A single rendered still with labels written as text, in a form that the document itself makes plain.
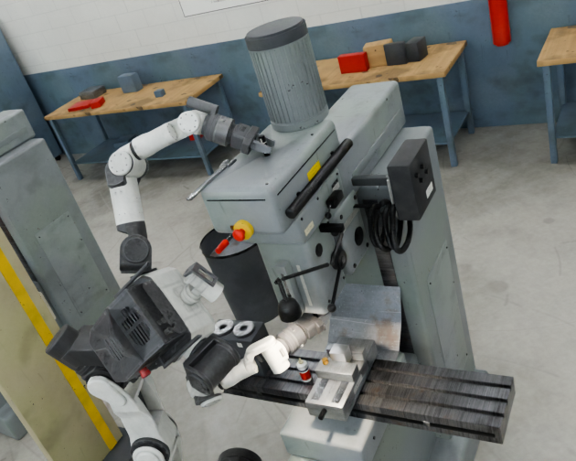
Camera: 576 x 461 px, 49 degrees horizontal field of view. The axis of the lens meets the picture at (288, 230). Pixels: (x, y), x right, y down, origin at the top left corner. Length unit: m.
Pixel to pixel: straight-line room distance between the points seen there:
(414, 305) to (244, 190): 1.07
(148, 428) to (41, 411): 1.40
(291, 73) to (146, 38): 5.85
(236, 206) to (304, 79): 0.48
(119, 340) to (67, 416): 1.87
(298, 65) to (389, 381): 1.18
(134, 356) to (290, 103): 0.91
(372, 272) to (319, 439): 0.68
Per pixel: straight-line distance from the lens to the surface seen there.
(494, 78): 6.25
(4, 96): 9.14
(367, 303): 2.67
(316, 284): 2.10
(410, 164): 2.08
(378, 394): 2.42
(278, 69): 2.04
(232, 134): 1.96
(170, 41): 7.63
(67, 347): 2.21
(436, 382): 2.40
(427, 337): 2.75
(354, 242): 2.27
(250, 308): 4.39
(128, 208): 2.05
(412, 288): 2.59
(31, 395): 3.63
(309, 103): 2.09
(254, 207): 1.83
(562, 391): 3.63
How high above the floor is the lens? 2.63
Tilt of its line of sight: 29 degrees down
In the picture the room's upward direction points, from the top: 18 degrees counter-clockwise
